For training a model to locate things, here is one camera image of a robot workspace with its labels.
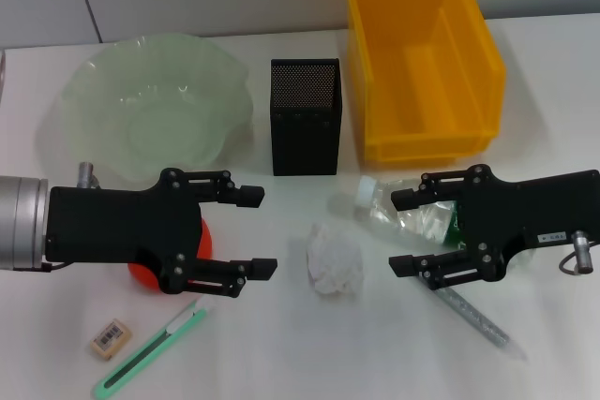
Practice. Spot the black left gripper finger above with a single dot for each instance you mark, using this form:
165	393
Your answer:
262	269
248	196

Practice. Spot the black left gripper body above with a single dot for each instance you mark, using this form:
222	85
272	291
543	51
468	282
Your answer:
117	226

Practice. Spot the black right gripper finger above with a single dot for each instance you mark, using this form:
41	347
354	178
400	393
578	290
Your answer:
403	198
403	265

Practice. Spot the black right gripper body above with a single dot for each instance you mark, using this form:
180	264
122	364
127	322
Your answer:
515	212

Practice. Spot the clear green-label water bottle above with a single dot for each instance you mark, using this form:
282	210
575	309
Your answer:
375	217

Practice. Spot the red-orange toy orange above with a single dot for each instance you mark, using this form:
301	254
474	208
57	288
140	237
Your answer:
143	278

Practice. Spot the white paper ball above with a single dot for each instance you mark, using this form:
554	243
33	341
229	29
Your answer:
335	259

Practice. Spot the black mesh pen holder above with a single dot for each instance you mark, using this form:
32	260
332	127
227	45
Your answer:
304	137

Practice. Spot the silver grey pen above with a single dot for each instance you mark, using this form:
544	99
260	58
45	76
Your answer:
473	320

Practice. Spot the beige eraser with barcode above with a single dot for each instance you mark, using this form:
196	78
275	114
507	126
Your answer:
111	339

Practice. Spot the mint green utility knife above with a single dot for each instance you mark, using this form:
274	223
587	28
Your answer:
154	344

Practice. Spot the green wavy glass fruit plate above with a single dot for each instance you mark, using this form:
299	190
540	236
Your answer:
154	105

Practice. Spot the yellow plastic bin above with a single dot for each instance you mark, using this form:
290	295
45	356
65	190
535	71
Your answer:
422	91

